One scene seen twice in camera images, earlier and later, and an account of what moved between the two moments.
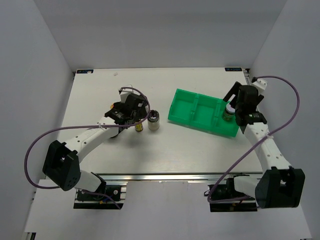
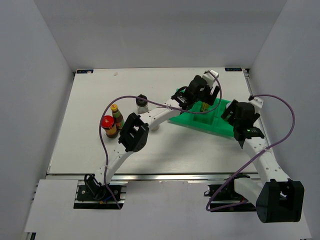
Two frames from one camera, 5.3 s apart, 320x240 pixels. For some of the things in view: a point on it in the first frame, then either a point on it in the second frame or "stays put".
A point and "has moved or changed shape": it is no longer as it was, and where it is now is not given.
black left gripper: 142,114 → 210,98
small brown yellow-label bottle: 139,127 has moved or changed shape
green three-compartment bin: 201,112 stays put
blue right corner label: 233,69 stays put
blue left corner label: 85,71 stays put
